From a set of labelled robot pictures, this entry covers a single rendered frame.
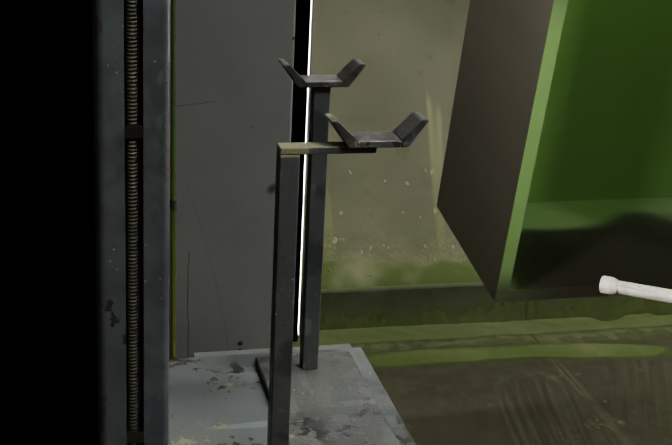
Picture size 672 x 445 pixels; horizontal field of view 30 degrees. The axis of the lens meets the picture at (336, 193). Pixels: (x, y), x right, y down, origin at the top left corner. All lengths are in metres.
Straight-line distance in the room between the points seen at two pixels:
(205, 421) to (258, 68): 0.52
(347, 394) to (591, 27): 1.45
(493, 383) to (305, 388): 1.77
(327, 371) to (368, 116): 2.01
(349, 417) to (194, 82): 0.53
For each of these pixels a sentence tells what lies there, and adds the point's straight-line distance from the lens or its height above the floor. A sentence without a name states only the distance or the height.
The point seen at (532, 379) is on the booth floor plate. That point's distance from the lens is 3.03.
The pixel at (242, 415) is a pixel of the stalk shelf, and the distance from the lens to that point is 1.21.
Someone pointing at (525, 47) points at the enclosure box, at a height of 0.95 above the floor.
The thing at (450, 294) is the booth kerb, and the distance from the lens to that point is 3.19.
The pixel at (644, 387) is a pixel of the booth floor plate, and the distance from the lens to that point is 3.07.
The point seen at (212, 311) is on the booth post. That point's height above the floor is 0.70.
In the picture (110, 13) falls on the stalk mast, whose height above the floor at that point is 1.18.
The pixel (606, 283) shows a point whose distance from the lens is 2.31.
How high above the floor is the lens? 1.37
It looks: 18 degrees down
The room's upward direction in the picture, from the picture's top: 3 degrees clockwise
